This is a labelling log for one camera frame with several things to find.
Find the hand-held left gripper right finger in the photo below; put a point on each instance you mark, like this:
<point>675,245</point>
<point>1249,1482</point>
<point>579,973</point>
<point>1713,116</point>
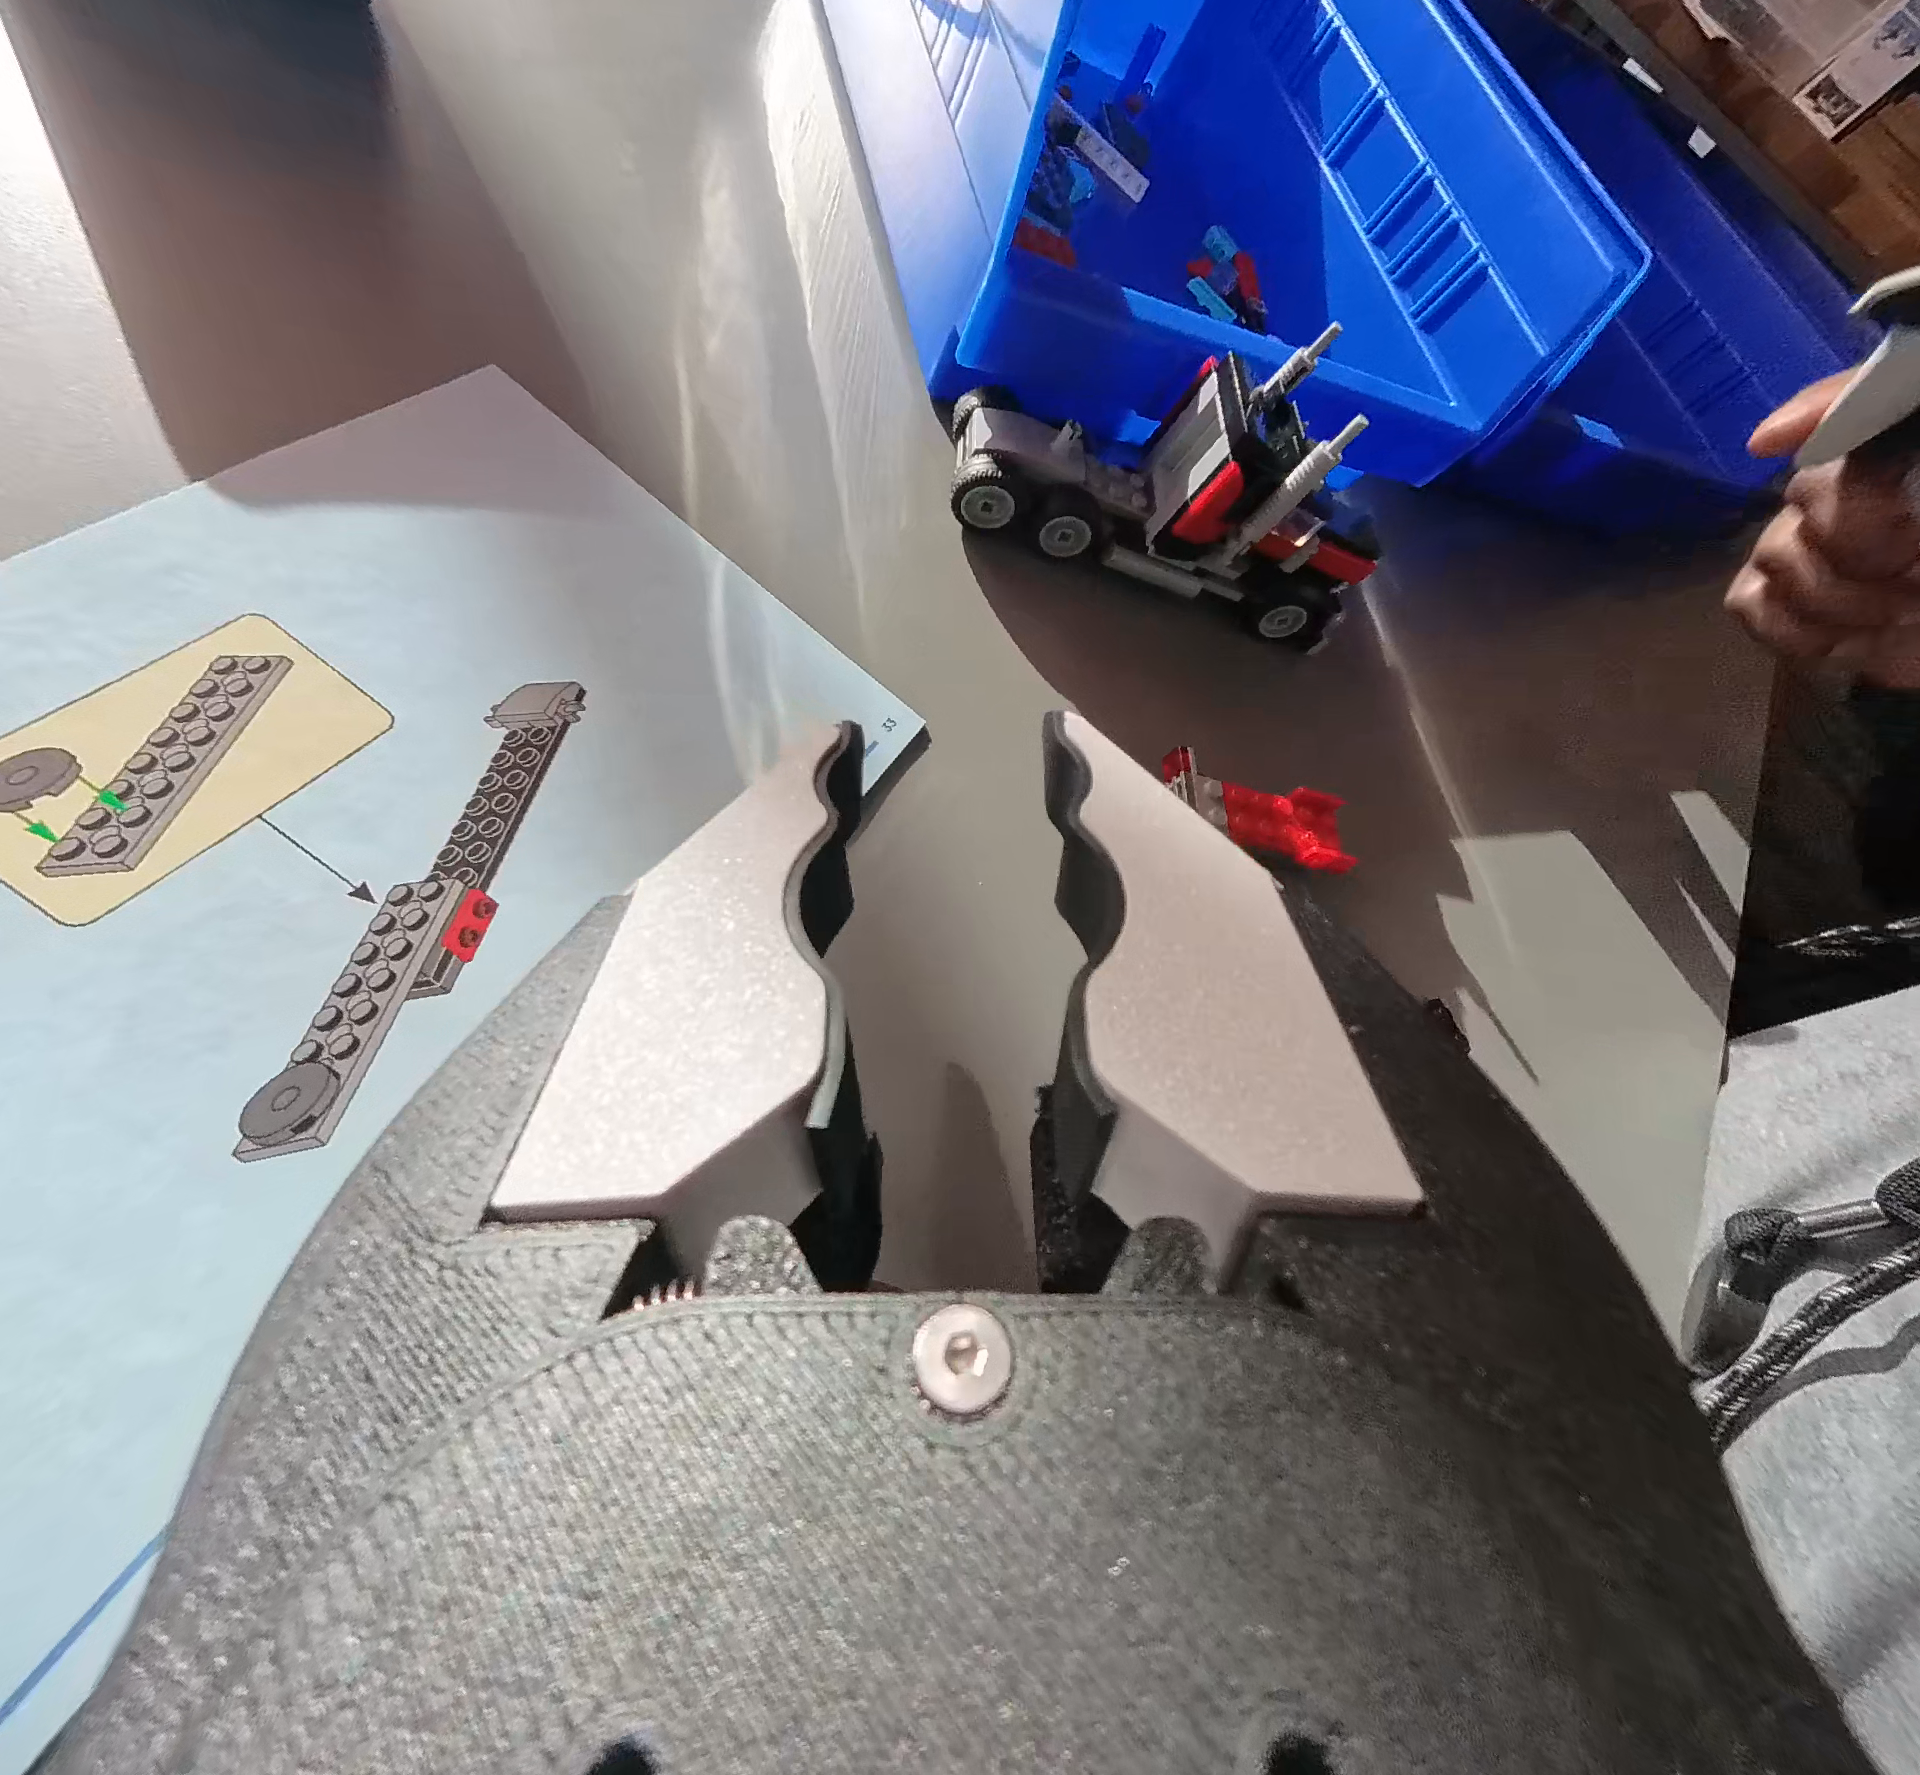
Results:
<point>1230,1056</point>

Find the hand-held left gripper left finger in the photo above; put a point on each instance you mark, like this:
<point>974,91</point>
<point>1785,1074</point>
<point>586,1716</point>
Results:
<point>675,1056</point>

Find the small red brick assembly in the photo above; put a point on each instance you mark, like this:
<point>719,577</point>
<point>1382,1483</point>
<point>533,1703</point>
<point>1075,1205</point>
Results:
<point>1275,814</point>

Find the light blue instruction booklet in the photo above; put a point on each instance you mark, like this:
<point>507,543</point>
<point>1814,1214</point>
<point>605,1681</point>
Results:
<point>225,531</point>

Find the blue plastic bin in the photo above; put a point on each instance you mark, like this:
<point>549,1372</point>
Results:
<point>1756,350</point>
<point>931,80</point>

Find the grey desk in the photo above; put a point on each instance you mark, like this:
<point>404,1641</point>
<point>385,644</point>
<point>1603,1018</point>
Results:
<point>675,306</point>

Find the person's right hand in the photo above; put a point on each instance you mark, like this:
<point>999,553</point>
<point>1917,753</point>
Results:
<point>1845,561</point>

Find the brown cardboard stack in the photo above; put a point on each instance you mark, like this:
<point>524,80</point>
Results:
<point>1725,36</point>

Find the person's dark jacket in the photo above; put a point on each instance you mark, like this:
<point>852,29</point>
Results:
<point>1831,814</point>

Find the red and black toy truck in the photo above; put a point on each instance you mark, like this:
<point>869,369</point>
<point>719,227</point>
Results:
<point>1202,454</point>

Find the person's grey sweatshirt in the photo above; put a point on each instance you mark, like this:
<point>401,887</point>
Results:
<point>1831,1579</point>

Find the pile of loose toy bricks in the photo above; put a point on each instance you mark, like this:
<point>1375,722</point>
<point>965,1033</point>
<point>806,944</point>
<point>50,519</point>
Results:
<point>1095,157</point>

